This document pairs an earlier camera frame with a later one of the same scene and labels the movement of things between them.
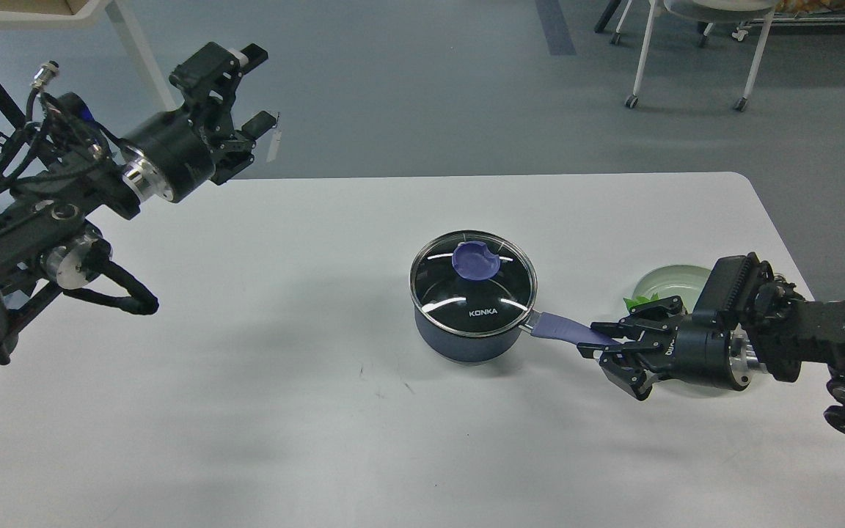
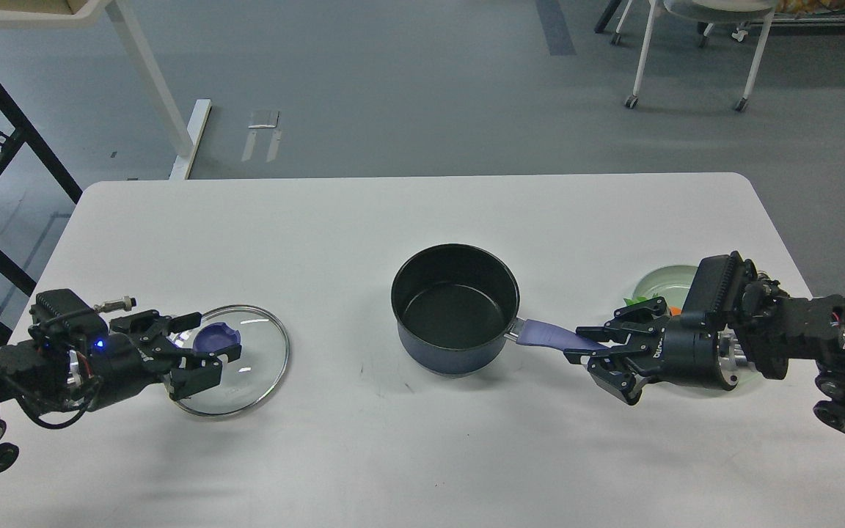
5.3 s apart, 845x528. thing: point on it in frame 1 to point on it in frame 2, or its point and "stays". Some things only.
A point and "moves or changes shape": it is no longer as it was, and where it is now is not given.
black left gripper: x=168 y=156 to x=105 y=367
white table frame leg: x=88 y=16 stays
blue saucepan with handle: x=488 y=349 moves or changes shape
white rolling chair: x=706 y=12 stays
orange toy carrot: x=640 y=299 stays
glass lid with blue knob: x=473 y=282 to x=247 y=381
